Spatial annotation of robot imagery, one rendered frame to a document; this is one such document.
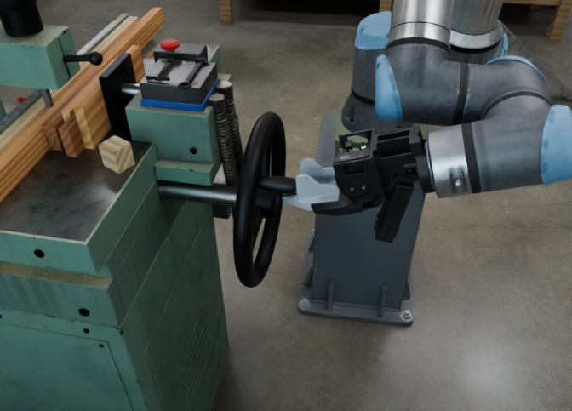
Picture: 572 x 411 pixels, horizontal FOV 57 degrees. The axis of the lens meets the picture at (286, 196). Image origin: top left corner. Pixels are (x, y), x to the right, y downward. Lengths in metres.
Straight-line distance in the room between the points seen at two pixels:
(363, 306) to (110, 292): 1.07
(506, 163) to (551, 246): 1.50
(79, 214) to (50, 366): 0.36
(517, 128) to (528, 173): 0.05
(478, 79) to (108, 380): 0.76
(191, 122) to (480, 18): 0.68
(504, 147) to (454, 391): 1.08
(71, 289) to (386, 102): 0.52
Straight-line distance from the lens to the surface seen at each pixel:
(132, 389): 1.01
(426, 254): 1.96
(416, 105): 0.75
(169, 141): 0.85
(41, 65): 0.84
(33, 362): 1.06
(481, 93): 0.75
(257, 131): 0.77
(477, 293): 1.89
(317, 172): 0.75
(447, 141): 0.67
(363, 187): 0.69
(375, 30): 1.26
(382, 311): 1.70
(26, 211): 0.80
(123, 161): 0.81
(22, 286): 0.87
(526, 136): 0.67
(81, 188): 0.81
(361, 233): 1.50
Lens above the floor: 1.38
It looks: 40 degrees down
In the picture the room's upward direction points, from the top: straight up
